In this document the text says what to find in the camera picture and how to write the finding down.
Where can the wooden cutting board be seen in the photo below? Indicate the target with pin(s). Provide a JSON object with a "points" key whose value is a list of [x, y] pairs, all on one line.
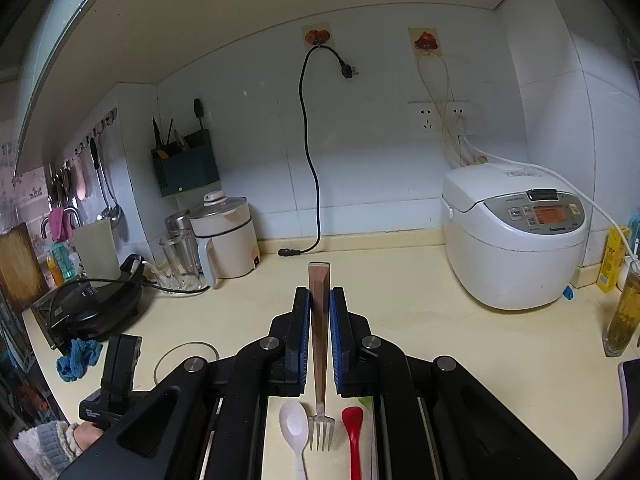
{"points": [[20, 270]]}

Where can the person's left forearm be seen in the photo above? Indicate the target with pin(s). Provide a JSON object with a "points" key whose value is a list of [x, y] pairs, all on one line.
{"points": [[40, 450]]}

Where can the orange plastic bottle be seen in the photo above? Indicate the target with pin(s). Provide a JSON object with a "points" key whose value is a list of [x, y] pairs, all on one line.
{"points": [[52, 272]]}

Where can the person's left hand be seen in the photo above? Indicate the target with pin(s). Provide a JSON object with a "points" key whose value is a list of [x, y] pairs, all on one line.
{"points": [[89, 437]]}

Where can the clear glass mug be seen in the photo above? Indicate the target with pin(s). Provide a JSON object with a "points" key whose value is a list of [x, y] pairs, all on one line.
{"points": [[175, 270]]}

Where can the pink cloth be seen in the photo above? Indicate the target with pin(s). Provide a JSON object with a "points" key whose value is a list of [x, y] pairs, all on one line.
{"points": [[60, 224]]}

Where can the blue knitted cloth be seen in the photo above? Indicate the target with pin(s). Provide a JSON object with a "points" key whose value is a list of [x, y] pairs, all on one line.
{"points": [[77, 360]]}

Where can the red flower wall hook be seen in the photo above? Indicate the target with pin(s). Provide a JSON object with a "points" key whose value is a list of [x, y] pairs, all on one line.
{"points": [[426, 40]]}

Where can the wall hook rail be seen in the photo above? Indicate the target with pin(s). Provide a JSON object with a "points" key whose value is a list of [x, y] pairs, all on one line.
{"points": [[100, 127]]}

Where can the white rice cooker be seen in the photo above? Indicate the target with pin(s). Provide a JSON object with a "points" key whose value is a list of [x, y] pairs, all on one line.
{"points": [[500, 260]]}

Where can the metal faucet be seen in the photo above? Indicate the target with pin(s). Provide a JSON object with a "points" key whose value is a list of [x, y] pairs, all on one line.
{"points": [[70, 212]]}

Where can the pink hanging utensil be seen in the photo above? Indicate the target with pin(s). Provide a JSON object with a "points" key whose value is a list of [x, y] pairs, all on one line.
{"points": [[81, 180]]}

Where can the off-white plastic spoon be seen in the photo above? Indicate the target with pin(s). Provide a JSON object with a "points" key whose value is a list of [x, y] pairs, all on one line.
{"points": [[293, 425]]}

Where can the black kitchen utensil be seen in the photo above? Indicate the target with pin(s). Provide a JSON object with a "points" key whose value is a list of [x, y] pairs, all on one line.
{"points": [[198, 110]]}

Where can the metal ladle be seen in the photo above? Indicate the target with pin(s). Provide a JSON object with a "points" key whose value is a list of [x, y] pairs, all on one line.
{"points": [[113, 215]]}

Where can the white wall outlet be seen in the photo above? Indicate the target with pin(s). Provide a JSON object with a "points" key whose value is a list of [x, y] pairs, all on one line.
{"points": [[430, 117]]}

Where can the beige electric kettle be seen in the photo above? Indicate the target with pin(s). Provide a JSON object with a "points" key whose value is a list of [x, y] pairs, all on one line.
{"points": [[230, 250]]}

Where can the clear glass tumbler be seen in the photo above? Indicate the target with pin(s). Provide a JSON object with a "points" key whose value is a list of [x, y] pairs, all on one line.
{"points": [[180, 355]]}

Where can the green plastic bottle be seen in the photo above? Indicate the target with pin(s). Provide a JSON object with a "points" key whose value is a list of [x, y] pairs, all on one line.
{"points": [[62, 262]]}

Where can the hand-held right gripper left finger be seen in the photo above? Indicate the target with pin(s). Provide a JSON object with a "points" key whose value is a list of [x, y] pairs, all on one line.
{"points": [[303, 350]]}

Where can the white cutting board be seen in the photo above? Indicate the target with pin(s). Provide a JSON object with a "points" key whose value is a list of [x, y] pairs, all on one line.
{"points": [[97, 250]]}

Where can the green silicone brush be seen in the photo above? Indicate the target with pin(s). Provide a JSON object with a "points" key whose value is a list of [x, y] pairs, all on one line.
{"points": [[365, 402]]}

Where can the yellow carton box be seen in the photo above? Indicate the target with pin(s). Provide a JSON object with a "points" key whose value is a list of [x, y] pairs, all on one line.
{"points": [[612, 260]]}

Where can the purple phone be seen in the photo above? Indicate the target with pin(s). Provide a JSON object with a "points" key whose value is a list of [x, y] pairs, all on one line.
{"points": [[631, 400]]}

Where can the small blue object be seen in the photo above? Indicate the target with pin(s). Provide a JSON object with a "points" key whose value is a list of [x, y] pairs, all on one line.
{"points": [[568, 291]]}

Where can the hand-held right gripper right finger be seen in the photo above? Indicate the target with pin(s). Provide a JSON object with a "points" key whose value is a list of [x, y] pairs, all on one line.
{"points": [[334, 340]]}

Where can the orange flower wall hook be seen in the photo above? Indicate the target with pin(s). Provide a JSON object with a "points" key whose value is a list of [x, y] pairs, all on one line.
{"points": [[316, 36]]}

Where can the green wall utensil holder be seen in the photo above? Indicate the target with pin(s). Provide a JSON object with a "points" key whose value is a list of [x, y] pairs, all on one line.
{"points": [[187, 170]]}

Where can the black electric griddle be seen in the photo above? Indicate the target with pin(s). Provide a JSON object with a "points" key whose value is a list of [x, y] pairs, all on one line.
{"points": [[85, 305]]}

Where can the glass bottle of tea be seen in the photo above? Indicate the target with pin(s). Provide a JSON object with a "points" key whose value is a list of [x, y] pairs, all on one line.
{"points": [[622, 320]]}

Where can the red plastic spoon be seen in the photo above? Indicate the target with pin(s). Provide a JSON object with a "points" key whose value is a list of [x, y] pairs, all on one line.
{"points": [[352, 420]]}

